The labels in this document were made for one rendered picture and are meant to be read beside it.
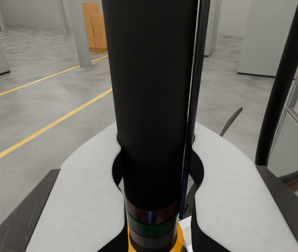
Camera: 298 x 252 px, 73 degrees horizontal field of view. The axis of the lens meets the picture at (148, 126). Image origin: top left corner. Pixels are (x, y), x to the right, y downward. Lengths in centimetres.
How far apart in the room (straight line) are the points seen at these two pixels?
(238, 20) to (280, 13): 681
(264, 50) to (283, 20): 65
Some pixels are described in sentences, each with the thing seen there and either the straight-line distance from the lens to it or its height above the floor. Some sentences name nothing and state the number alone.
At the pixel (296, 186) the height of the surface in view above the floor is 144.
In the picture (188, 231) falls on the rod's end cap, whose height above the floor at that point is 145.
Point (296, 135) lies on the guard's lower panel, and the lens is 152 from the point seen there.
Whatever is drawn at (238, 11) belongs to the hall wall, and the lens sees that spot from 1217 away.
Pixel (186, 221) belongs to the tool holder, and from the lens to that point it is 20.
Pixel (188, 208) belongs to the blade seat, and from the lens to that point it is 43.
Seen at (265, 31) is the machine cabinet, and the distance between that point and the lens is 550.
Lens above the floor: 162
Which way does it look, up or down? 32 degrees down
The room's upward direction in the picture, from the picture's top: 1 degrees counter-clockwise
